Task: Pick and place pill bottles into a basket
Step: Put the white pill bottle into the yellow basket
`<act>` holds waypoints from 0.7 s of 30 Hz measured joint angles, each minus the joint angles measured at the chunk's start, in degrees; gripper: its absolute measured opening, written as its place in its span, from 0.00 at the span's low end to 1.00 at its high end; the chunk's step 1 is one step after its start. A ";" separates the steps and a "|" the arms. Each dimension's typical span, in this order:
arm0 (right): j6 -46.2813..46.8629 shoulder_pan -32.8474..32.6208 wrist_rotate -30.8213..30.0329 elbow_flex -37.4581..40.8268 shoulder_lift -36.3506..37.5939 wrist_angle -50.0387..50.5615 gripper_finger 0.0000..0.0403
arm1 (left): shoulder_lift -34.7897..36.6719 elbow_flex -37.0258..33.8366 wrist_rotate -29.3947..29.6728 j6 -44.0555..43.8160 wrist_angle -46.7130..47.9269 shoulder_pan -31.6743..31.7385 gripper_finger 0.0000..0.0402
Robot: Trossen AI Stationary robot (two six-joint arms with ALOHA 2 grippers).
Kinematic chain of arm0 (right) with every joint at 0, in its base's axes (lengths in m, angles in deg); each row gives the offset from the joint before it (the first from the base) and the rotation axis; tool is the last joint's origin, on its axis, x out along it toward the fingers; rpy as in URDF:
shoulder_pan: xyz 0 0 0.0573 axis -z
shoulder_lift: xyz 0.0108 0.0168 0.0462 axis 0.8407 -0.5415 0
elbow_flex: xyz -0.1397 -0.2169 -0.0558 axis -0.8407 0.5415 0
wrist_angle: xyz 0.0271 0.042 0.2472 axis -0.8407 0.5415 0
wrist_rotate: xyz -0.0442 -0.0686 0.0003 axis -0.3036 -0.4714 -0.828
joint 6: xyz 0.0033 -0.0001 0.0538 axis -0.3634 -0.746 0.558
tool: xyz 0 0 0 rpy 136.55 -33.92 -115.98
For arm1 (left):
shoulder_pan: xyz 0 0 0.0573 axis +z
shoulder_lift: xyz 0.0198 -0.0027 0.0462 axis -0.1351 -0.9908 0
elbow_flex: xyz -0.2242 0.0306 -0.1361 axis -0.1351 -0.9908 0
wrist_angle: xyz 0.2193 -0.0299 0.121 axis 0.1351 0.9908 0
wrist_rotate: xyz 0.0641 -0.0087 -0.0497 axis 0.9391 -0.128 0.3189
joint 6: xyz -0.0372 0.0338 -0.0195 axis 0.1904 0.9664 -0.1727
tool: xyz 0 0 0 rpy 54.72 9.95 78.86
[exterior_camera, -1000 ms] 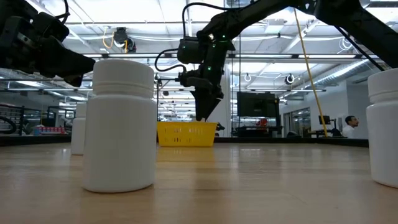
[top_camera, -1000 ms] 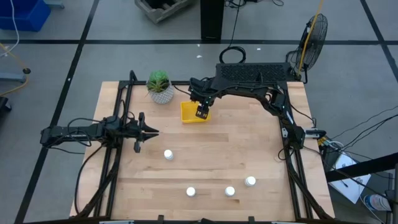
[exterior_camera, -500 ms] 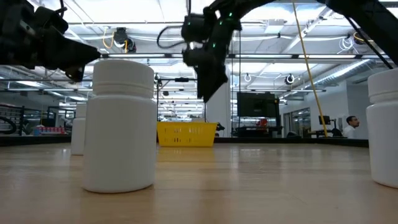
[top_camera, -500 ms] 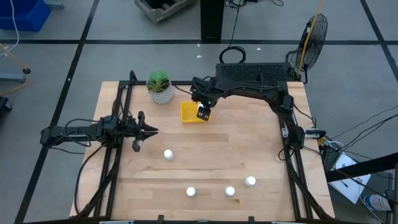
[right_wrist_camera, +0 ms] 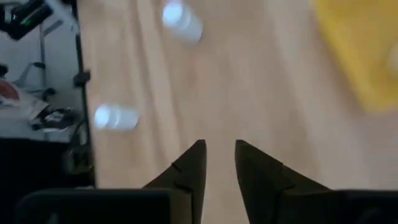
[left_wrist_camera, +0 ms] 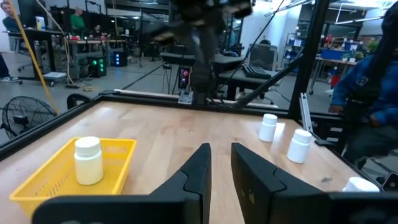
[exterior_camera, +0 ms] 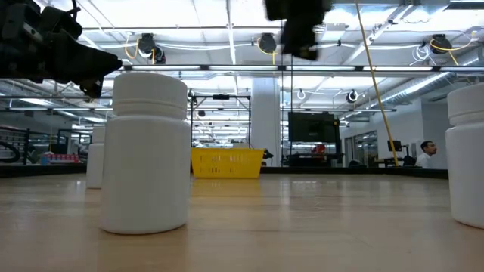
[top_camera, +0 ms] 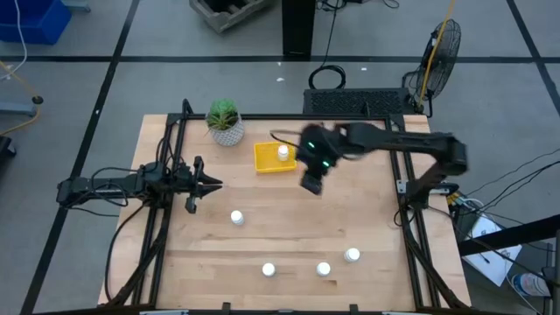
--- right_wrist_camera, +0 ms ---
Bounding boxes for black electronic device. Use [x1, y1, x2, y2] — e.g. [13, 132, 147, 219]
[0, 0, 54, 41]

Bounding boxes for printed paper sheets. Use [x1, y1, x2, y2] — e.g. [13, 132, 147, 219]
[0, 79, 49, 123]

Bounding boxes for black frame clamp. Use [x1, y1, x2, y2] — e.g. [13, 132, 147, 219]
[72, 70, 91, 88]

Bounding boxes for white pill bottle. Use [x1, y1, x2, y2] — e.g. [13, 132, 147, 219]
[93, 104, 140, 131]
[161, 1, 205, 44]

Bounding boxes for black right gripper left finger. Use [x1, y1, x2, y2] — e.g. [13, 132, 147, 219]
[142, 139, 208, 224]

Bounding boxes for small black gadget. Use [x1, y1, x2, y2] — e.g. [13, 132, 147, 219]
[30, 107, 76, 132]

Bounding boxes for yellow plastic basket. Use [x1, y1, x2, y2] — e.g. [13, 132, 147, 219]
[312, 0, 398, 113]

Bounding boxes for black table frame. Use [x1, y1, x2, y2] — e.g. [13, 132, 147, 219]
[70, 0, 96, 188]

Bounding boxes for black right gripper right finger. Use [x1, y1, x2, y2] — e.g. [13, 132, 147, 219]
[234, 139, 331, 224]

